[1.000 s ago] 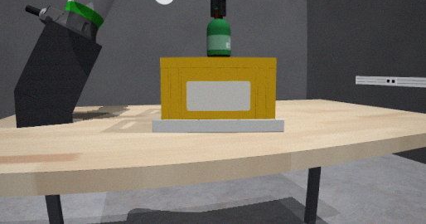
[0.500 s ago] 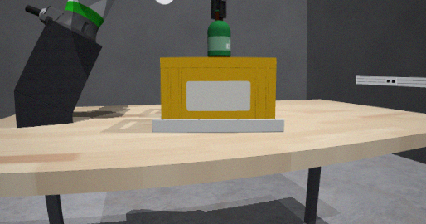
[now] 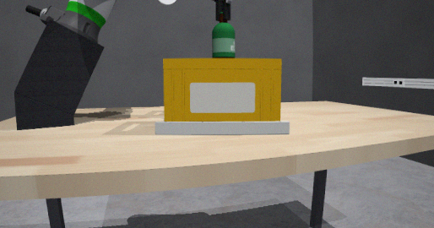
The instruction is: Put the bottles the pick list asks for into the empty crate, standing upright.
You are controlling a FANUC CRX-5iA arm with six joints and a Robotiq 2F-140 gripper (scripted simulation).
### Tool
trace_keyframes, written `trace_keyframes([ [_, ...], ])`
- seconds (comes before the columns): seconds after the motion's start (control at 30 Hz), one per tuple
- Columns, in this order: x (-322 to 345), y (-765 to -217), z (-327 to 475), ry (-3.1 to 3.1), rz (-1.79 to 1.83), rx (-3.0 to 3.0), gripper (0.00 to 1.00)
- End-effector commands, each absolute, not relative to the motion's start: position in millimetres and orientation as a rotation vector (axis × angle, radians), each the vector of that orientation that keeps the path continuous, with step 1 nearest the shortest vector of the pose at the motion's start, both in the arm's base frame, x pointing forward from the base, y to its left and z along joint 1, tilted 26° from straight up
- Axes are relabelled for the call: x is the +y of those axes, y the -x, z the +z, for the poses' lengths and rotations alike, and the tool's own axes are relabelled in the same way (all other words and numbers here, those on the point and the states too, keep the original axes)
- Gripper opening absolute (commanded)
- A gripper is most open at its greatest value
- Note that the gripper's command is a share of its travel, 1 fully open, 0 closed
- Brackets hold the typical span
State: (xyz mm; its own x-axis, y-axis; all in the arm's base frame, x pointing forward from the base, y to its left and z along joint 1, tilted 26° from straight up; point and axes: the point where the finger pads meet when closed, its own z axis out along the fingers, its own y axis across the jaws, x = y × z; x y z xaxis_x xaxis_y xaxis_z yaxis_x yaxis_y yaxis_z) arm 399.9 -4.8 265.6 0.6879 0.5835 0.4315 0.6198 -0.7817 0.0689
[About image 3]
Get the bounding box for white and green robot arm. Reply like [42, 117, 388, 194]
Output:
[25, 0, 117, 43]

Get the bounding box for yellow crate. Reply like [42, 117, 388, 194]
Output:
[164, 58, 281, 122]

